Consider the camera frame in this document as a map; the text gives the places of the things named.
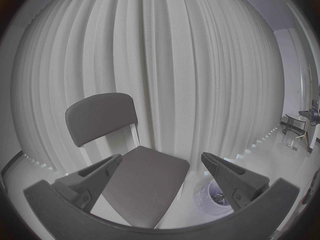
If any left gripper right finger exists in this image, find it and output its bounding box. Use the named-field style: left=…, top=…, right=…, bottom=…
left=201, top=152, right=271, bottom=210

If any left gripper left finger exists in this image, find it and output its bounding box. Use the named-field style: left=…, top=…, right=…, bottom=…
left=54, top=153, right=123, bottom=211

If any purple plastic bag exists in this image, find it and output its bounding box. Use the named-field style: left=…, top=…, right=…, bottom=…
left=192, top=179, right=234, bottom=216

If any crumpled black plastic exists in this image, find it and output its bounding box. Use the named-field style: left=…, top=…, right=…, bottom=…
left=211, top=193, right=227, bottom=206

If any small black table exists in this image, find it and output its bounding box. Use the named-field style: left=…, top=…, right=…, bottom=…
left=280, top=113, right=308, bottom=136

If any white curtain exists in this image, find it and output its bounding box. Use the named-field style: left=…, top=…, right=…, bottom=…
left=190, top=0, right=286, bottom=159
left=10, top=0, right=200, bottom=174

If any wooden coat stand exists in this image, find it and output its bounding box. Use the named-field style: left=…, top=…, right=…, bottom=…
left=295, top=63, right=316, bottom=148

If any grey chair white frame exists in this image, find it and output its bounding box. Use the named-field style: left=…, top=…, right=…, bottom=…
left=65, top=93, right=191, bottom=229

